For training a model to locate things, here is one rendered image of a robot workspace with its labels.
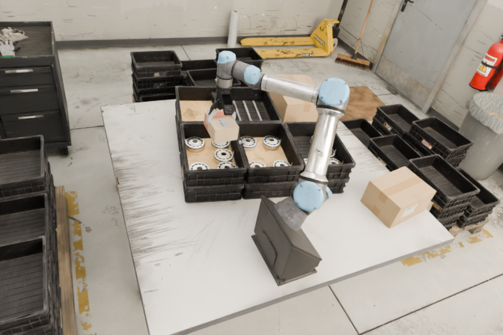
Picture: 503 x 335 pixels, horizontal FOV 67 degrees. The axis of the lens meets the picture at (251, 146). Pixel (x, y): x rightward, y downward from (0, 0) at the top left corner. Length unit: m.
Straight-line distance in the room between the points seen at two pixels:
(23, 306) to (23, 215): 0.64
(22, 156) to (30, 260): 0.79
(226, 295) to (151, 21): 3.97
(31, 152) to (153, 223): 1.11
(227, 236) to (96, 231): 1.20
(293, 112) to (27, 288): 1.74
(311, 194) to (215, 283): 0.57
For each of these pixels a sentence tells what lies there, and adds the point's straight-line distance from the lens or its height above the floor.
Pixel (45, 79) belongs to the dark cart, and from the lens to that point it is 2.99.
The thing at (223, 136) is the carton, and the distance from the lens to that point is 1.79.
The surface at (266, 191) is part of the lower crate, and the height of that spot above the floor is 0.76.
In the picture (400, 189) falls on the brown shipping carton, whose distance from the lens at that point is 2.16.
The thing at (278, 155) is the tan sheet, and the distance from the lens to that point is 2.13.
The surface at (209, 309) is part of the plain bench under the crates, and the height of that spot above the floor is 0.70.
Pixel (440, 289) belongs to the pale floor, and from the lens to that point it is 3.04.
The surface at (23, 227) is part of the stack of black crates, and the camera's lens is 2.42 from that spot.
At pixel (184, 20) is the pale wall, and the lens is 5.17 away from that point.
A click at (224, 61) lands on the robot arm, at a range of 1.66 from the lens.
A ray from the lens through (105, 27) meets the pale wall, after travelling 5.04.
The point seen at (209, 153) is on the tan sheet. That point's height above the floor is 0.83.
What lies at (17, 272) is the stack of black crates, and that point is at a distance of 2.11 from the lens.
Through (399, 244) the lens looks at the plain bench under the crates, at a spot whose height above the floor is 0.70.
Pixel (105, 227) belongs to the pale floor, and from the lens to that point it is 2.81.
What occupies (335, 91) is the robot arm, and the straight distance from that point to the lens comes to 1.51.
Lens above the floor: 2.15
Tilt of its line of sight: 38 degrees down
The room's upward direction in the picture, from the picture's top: 11 degrees clockwise
